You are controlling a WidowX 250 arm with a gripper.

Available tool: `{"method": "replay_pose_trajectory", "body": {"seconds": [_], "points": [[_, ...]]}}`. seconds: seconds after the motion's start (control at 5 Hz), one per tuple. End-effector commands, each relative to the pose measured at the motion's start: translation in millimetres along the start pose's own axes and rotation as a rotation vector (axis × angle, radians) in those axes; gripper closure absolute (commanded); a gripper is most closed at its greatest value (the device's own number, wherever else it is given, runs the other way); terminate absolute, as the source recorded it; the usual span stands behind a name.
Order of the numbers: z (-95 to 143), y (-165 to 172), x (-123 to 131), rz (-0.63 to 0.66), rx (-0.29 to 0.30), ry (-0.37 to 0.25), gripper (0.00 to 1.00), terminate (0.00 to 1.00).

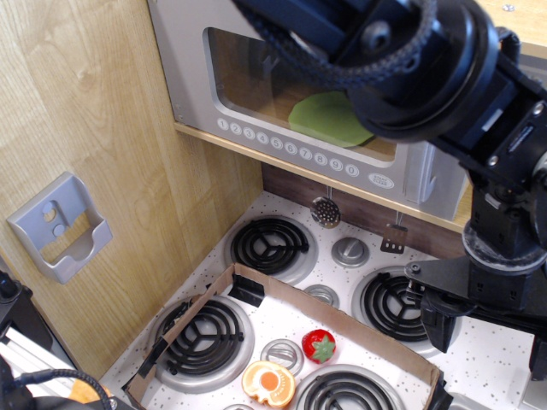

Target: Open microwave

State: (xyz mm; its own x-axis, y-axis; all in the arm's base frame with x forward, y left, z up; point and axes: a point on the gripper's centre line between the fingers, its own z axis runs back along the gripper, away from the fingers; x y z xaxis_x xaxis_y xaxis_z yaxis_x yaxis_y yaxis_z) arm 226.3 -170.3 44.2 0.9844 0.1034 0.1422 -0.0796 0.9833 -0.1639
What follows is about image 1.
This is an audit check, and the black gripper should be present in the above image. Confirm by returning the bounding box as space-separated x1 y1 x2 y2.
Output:
404 256 547 381

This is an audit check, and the grey toy microwave door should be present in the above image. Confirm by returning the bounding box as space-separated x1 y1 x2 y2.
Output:
149 1 468 220

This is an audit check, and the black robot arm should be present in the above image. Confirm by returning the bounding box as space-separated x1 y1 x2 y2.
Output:
236 1 546 380

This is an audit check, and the back right stove burner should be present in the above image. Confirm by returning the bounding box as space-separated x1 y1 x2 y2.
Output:
350 266 441 358

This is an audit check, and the stove burner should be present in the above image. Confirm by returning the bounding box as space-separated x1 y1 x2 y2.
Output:
156 296 255 395
350 266 441 358
223 215 319 285
288 364 406 410

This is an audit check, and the black toy spatula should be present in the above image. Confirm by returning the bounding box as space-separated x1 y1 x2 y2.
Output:
380 211 408 255

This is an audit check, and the front right stove burner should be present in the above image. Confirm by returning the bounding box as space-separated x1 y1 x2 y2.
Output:
288 364 406 410

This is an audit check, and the grey back stove knob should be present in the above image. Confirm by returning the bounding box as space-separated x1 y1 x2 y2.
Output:
331 237 370 268

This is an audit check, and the grey stove knob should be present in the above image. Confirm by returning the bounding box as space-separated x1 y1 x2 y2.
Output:
260 338 304 376
331 237 370 268
304 284 339 308

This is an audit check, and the red toy strawberry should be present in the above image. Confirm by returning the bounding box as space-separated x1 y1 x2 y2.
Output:
301 329 336 364

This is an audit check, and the grey middle stove knob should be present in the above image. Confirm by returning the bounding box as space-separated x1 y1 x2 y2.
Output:
304 284 339 308

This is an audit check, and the grey front stove knob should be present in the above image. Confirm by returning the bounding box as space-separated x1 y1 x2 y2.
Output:
260 338 304 376

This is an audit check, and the silver toy skimmer spoon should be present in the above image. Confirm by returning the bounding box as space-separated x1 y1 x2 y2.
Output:
310 186 341 229

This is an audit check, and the orange toy fruit half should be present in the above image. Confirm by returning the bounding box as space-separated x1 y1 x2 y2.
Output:
241 360 297 408

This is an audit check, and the back left stove burner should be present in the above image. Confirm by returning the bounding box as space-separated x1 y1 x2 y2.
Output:
223 215 319 285

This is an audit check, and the green toy plate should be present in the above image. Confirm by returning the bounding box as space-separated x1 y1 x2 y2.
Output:
288 91 373 149

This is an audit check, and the front left stove burner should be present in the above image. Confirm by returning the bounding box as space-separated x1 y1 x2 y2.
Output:
156 296 255 395

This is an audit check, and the brown cardboard barrier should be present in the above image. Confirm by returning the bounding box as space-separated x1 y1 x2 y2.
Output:
119 265 454 409

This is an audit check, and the black device at left edge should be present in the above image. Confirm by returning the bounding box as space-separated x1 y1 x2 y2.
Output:
1 272 53 351

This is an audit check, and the black braided cable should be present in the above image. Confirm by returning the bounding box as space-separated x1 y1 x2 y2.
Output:
238 0 439 89

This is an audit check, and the black cable lower left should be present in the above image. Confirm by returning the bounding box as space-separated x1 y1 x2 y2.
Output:
0 354 119 410

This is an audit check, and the grey wall phone holder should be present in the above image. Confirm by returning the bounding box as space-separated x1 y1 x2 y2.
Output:
7 172 113 284

